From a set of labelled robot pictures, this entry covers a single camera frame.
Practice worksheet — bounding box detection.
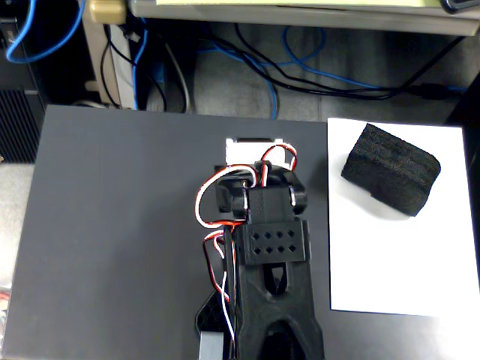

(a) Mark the black object on desk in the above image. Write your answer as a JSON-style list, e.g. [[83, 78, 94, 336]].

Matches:
[[440, 0, 480, 14]]

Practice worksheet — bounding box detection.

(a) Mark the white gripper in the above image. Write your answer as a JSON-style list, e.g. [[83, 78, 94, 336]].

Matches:
[[224, 137, 298, 170]]

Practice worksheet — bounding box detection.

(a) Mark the white desk leg panel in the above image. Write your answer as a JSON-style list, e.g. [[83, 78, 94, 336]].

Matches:
[[82, 7, 138, 110]]

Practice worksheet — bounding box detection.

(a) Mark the white paper sheet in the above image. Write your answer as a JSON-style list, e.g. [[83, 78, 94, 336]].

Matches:
[[326, 117, 480, 318]]

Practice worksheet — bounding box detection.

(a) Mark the blue cable along desk leg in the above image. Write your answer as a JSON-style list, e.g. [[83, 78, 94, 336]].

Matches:
[[133, 16, 151, 112]]

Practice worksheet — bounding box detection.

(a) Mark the beige plastic plug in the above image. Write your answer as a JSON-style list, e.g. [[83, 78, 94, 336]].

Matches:
[[88, 0, 127, 25]]

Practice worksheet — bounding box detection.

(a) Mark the black finned box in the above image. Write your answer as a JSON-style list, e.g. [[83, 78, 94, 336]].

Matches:
[[0, 88, 43, 164]]

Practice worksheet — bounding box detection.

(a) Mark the red white looped servo cable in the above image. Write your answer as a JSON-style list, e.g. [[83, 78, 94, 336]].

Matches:
[[194, 166, 260, 230]]

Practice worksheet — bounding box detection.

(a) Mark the grey metal clamp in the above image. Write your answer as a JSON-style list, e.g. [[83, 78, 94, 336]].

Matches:
[[198, 330, 224, 360]]

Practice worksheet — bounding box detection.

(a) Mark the long black floor cable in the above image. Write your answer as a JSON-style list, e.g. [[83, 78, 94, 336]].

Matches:
[[217, 22, 468, 101]]

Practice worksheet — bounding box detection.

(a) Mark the red white gripper servo cable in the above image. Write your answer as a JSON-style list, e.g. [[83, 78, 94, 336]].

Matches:
[[261, 144, 299, 173]]

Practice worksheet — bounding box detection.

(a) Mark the yellow green desk pad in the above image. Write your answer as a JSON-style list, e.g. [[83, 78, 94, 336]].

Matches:
[[155, 0, 440, 8]]

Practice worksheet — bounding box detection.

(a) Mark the red white black shoulder cable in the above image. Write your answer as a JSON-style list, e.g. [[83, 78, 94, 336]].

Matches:
[[202, 229, 238, 344]]

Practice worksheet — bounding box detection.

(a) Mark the black foam cube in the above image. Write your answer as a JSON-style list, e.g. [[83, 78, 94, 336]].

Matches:
[[340, 122, 443, 218]]

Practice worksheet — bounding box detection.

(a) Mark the blue looped cable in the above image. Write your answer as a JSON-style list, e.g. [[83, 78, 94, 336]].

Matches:
[[5, 0, 87, 64]]

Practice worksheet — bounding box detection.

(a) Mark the grey cable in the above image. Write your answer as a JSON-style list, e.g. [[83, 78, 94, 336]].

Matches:
[[164, 43, 194, 114]]

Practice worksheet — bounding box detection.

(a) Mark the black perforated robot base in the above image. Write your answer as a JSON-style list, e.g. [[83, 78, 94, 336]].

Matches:
[[194, 292, 227, 335]]

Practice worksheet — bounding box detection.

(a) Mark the thin black cable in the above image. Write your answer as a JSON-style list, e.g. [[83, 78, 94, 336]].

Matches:
[[101, 24, 168, 110]]

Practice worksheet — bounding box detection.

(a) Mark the long blue floor cable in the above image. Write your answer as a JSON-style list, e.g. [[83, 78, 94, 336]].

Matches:
[[198, 25, 468, 121]]

